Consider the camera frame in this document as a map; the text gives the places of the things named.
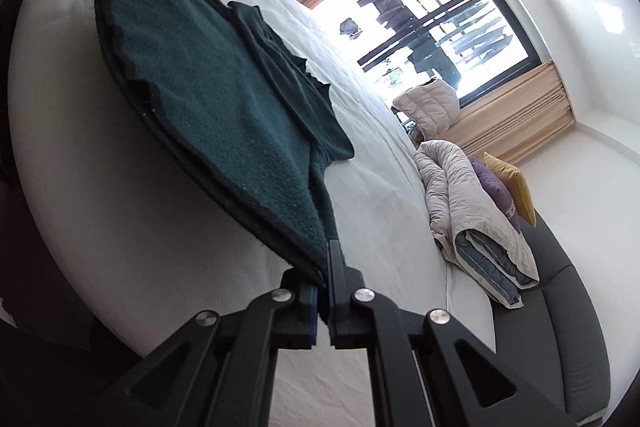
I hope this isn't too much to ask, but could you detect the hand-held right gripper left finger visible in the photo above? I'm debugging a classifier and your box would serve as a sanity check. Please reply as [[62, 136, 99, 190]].
[[75, 268, 322, 427]]

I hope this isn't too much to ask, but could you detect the black window frame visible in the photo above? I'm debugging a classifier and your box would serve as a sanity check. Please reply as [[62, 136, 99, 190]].
[[357, 0, 543, 108]]

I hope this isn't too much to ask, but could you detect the white bed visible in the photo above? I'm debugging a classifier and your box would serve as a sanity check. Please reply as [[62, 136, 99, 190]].
[[7, 0, 496, 427]]

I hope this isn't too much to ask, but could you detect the purple pillow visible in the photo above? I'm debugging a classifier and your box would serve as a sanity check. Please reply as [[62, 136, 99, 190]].
[[470, 157, 523, 230]]

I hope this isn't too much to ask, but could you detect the dark grey headboard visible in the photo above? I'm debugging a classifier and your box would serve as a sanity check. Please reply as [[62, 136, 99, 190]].
[[492, 207, 613, 423]]

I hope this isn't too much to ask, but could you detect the yellow pillow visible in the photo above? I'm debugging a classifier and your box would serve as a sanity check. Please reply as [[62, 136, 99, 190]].
[[482, 152, 537, 228]]

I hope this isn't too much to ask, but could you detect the folded beige quilt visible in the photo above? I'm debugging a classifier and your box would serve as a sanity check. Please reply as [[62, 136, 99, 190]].
[[414, 139, 541, 309]]

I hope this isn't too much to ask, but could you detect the dark green sweater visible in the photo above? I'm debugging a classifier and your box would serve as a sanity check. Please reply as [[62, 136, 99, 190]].
[[95, 0, 356, 288]]

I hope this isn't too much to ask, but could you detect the row of hanging clothes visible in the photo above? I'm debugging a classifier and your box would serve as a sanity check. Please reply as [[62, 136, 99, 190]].
[[340, 0, 516, 75]]

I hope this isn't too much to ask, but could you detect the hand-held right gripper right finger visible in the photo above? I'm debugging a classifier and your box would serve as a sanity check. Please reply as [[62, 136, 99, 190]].
[[327, 241, 576, 427]]

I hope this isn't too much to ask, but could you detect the beige puffer vest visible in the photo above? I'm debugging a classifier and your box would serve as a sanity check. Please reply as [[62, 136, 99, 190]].
[[391, 78, 461, 138]]

